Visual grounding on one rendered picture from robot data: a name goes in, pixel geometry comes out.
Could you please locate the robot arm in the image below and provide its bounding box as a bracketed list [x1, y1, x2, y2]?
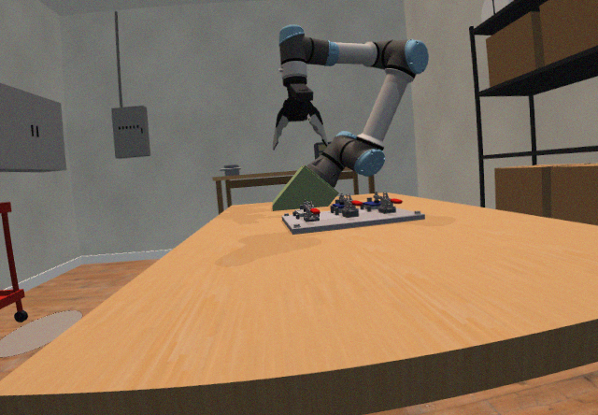
[279, 25, 429, 188]

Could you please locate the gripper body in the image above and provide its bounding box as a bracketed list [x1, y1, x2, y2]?
[283, 76, 311, 122]

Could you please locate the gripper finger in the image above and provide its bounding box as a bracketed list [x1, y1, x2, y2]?
[273, 104, 289, 150]
[308, 103, 328, 147]

